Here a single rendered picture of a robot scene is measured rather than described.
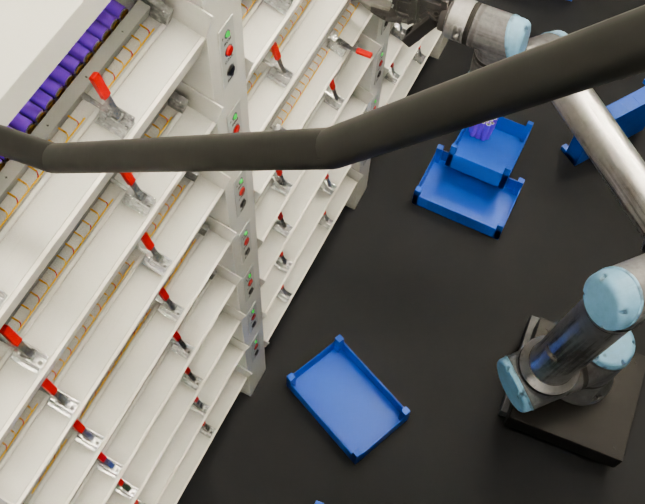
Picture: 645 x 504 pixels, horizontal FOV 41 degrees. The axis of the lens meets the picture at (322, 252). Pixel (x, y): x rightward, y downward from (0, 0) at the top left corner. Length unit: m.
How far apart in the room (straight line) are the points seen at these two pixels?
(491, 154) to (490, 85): 2.51
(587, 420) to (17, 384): 1.69
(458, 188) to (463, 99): 2.46
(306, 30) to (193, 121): 0.44
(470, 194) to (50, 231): 1.99
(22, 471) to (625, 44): 1.14
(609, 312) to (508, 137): 1.40
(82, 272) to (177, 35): 0.35
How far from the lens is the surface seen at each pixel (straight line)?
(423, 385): 2.57
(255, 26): 1.46
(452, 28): 1.86
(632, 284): 1.70
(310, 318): 2.62
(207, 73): 1.27
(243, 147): 0.55
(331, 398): 2.53
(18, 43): 0.90
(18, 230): 1.06
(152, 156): 0.62
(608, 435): 2.51
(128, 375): 1.58
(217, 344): 1.99
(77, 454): 1.55
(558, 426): 2.47
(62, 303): 1.22
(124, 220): 1.27
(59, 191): 1.08
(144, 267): 1.44
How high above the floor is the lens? 2.40
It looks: 62 degrees down
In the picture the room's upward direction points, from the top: 4 degrees clockwise
